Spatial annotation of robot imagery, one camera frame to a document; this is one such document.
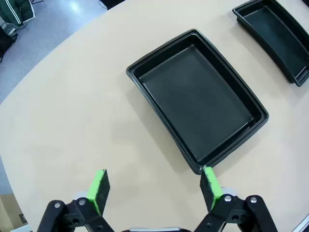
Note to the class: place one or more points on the black plastic ESD tray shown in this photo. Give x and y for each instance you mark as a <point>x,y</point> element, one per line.
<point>193,101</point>
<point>272,31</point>

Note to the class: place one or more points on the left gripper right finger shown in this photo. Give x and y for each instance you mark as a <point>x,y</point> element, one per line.
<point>208,191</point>

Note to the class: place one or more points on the green jacket with white stripes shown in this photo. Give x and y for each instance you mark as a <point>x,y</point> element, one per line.
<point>17,9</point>

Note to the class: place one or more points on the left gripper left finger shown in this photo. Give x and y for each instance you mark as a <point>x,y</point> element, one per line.
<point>101,191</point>

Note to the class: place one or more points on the black bag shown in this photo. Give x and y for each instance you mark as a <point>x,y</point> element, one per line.
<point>6,46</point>

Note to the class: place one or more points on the brown cardboard box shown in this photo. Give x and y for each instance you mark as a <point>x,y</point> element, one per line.
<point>7,212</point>

